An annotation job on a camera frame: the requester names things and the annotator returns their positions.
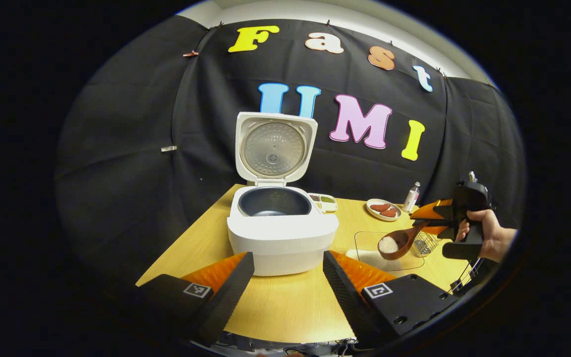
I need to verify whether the metal wire chopstick holder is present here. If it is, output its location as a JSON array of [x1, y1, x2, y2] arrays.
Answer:
[[411, 231, 441, 257]]

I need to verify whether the white round plate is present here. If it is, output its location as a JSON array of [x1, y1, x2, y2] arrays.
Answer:
[[366, 198, 402, 222]]

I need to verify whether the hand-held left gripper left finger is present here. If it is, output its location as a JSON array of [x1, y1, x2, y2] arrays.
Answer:
[[134, 251, 255, 348]]

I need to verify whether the white divided grain dish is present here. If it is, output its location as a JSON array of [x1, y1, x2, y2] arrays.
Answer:
[[308, 192, 339, 214]]

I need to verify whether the brown wooden spoon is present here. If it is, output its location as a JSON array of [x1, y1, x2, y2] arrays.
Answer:
[[378, 220, 432, 261]]

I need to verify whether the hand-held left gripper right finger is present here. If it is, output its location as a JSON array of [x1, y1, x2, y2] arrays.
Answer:
[[322, 250, 459, 349]]

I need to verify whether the white rice cooker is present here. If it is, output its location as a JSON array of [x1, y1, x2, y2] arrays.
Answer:
[[227, 112, 340, 277]]

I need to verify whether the clear plastic rice container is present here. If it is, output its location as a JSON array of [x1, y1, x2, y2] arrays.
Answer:
[[345, 231, 426, 272]]

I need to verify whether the clear bottle with pink label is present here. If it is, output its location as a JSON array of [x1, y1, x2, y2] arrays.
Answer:
[[403, 181, 421, 213]]

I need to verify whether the black backdrop cloth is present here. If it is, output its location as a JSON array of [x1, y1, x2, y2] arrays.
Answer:
[[55, 15, 526, 278]]

